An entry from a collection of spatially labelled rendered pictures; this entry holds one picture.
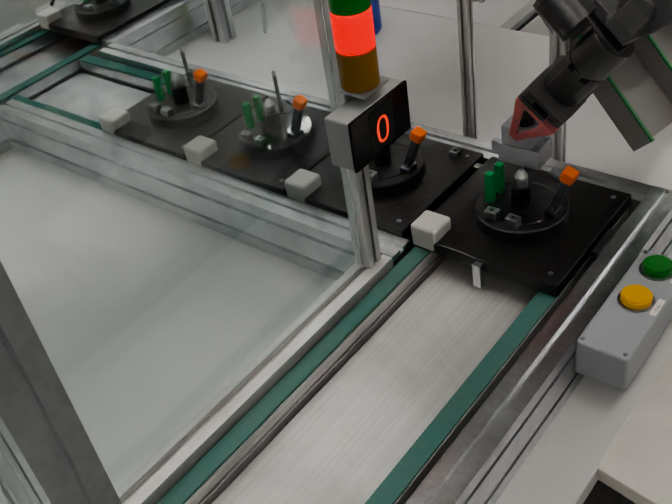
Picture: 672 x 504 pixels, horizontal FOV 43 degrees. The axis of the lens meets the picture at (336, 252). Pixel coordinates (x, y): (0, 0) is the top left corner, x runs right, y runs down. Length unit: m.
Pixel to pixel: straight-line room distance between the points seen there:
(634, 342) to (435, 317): 0.28
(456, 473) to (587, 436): 0.22
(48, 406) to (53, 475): 0.04
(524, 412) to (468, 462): 0.10
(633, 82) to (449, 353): 0.57
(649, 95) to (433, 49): 0.70
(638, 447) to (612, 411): 0.06
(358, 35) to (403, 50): 1.04
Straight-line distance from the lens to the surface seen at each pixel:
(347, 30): 1.03
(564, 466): 1.13
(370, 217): 1.22
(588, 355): 1.15
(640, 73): 1.50
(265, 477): 1.08
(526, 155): 1.23
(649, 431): 1.18
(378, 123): 1.09
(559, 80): 1.14
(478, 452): 1.02
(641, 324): 1.17
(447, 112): 1.80
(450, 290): 1.27
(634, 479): 1.13
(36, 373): 0.40
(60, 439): 0.43
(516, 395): 1.07
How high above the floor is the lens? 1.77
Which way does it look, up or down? 38 degrees down
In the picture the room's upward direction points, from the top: 10 degrees counter-clockwise
